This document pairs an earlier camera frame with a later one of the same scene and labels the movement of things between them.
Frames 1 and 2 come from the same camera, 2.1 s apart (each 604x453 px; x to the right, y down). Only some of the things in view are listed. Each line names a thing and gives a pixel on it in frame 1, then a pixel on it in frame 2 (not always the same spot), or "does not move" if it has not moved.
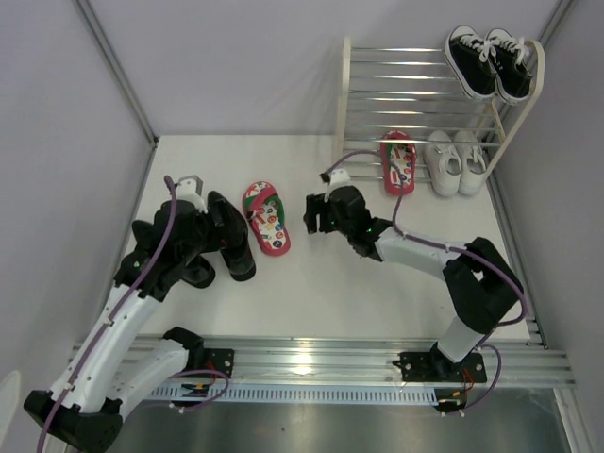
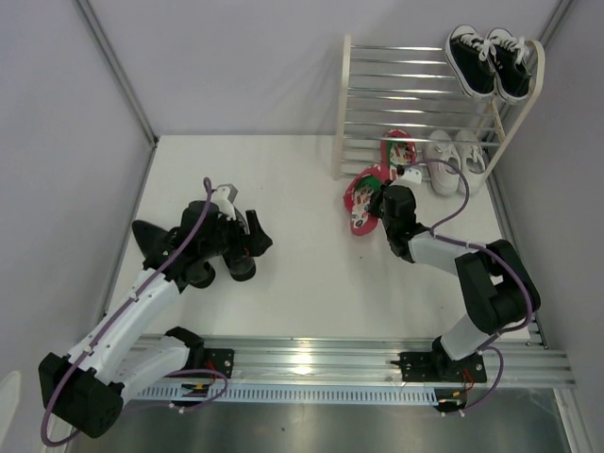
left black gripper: (228, 233) → (256, 242)
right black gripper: (318, 205) → (376, 198)
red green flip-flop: (263, 208) → (359, 195)
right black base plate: (426, 367) does not move
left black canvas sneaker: (472, 61) does not move
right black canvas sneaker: (513, 73) does not move
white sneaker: (444, 163) does not move
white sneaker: (474, 168) does not move
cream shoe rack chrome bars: (384, 90) does not move
